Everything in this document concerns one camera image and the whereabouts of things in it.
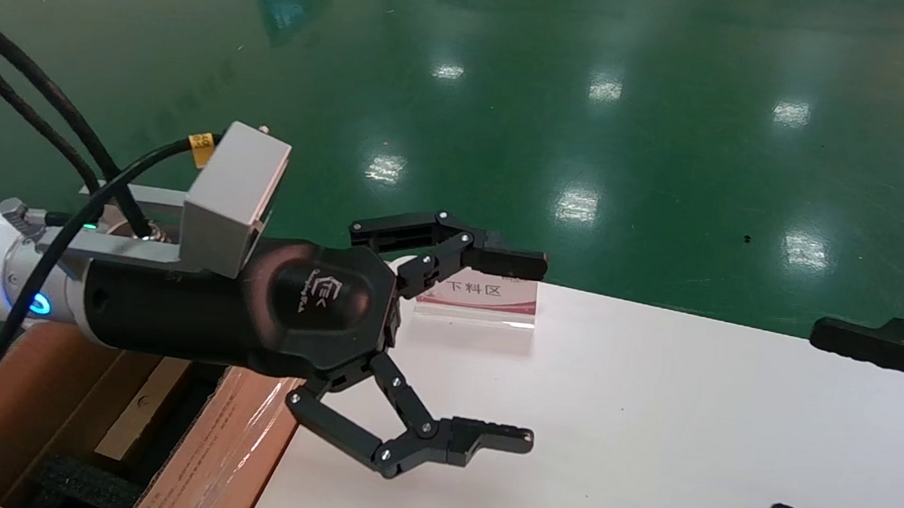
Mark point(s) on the small cardboard box recycling symbol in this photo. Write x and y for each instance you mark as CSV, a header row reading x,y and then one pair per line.
x,y
139,411

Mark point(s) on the black foam pad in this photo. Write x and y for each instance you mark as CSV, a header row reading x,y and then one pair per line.
x,y
84,488

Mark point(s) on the acrylic sign with Chinese text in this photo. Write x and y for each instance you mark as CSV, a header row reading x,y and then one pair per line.
x,y
497,303

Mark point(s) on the silver camera mounting bracket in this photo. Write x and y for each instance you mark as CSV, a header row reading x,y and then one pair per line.
x,y
125,247

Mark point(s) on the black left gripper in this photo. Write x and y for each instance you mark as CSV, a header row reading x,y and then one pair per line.
x,y
308,303

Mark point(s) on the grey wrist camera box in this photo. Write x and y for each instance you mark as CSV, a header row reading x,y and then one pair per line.
x,y
232,194

